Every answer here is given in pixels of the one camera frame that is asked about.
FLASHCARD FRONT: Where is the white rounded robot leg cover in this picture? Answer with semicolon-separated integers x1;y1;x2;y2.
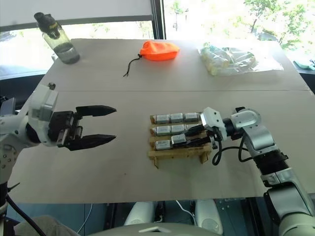
124;201;155;227
195;199;224;235

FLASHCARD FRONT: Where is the wooden slatted rack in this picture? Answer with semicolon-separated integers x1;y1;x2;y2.
147;112;214;169

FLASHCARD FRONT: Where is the white roller blind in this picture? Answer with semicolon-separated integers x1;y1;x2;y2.
0;0;154;27

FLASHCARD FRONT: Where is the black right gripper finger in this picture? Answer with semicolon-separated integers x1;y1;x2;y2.
183;124;205;136
185;137;210;148

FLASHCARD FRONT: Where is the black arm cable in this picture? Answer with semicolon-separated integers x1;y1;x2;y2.
0;182;49;236
211;134;255;167

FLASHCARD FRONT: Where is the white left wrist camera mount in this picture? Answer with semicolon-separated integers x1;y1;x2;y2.
27;83;60;148

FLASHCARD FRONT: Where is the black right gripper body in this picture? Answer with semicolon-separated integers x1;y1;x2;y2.
196;124;219;150

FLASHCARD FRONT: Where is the clear plastic bag with items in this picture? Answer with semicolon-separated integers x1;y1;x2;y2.
196;42;284;77

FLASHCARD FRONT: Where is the thin white cable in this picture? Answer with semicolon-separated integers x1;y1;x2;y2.
175;200;198;220

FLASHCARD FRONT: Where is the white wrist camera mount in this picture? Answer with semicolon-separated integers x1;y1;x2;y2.
200;106;227;143
27;83;60;148

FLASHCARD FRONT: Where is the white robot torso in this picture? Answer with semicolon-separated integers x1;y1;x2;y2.
85;221;223;236

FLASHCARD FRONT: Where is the orange drawstring pouch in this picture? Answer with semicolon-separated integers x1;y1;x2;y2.
123;40;181;78

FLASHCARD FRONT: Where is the teal cloth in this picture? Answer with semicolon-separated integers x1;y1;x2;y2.
293;58;315;71

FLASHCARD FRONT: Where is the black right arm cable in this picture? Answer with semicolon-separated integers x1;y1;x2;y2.
211;134;255;167

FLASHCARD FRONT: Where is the grey cloth bundle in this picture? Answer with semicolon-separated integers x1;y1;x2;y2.
12;214;83;236

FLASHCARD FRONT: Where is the clear bottle with black lid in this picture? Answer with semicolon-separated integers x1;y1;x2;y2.
33;11;81;65

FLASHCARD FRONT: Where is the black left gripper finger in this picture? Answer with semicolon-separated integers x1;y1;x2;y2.
66;134;117;151
75;105;117;119

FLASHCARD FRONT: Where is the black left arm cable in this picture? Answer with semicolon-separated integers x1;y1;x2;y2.
0;182;49;236

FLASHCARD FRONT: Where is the dark window frame post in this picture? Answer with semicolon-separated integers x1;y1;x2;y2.
150;0;168;40

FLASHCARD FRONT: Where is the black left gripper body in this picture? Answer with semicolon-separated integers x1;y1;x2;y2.
48;110;83;148

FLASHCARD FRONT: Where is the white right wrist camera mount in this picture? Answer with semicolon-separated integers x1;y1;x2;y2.
200;106;227;143

